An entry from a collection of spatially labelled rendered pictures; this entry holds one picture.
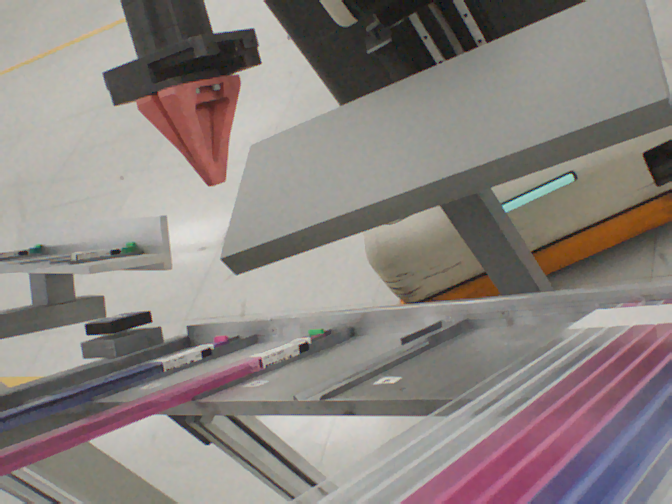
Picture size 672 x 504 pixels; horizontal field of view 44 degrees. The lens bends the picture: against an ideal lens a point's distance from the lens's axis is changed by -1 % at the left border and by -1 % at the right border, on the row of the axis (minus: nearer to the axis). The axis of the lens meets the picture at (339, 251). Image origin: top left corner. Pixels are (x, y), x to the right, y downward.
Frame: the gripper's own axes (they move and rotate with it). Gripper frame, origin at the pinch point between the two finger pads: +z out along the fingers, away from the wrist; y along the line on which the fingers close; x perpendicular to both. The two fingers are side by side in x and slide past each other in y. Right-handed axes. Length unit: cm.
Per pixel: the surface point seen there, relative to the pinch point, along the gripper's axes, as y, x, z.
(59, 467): -49, 9, 31
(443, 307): 9.9, 10.1, 15.0
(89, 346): -22.8, 0.8, 13.0
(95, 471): -49, 13, 34
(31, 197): -252, 153, 1
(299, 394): 9.9, -8.5, 13.7
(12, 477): -94, 26, 45
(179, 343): -19.4, 8.3, 15.9
